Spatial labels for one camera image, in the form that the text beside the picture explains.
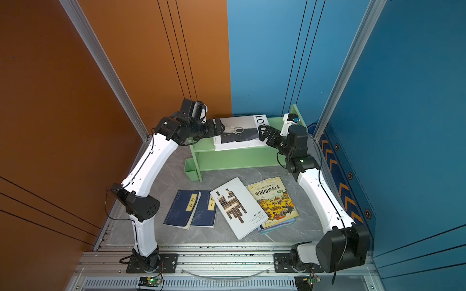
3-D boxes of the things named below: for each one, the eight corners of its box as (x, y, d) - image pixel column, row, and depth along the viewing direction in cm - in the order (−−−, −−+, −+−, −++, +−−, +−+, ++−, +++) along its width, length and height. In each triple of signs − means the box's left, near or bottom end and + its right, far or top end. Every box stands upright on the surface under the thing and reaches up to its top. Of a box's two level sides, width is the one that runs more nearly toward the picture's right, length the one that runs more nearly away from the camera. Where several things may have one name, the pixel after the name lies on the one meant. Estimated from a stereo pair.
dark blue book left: (165, 225, 86) (163, 223, 83) (180, 190, 97) (178, 188, 94) (189, 229, 84) (187, 227, 82) (201, 194, 95) (200, 191, 93)
